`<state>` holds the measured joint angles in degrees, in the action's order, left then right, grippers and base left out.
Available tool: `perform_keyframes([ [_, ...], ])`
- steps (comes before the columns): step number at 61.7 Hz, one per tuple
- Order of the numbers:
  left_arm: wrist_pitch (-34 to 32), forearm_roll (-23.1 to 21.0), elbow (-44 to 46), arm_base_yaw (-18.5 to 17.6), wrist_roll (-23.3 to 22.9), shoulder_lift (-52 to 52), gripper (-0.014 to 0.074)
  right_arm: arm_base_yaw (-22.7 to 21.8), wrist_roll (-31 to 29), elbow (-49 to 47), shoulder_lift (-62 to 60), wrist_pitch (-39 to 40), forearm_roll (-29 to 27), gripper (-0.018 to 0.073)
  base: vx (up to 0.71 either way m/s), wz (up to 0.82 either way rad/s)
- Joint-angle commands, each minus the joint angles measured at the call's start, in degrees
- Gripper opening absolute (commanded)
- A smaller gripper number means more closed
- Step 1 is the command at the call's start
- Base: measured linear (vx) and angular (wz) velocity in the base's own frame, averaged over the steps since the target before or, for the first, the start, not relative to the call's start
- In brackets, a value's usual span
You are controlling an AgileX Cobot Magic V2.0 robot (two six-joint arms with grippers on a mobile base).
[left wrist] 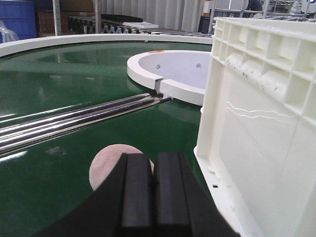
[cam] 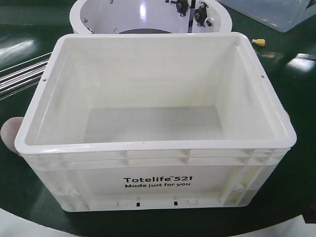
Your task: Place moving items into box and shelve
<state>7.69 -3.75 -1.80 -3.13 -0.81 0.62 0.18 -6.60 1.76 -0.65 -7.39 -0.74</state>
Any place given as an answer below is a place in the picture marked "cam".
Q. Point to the pink plush ball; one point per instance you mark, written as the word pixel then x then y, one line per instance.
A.
pixel 8 133

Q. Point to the metal rods bundle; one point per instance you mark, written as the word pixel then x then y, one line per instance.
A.
pixel 23 75

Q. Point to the small yellow plastic piece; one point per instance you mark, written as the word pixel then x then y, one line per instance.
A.
pixel 259 42

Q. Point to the white round drum housing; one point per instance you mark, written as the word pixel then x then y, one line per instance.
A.
pixel 149 16

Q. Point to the white plastic Totelife tote box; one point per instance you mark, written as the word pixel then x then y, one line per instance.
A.
pixel 154 121

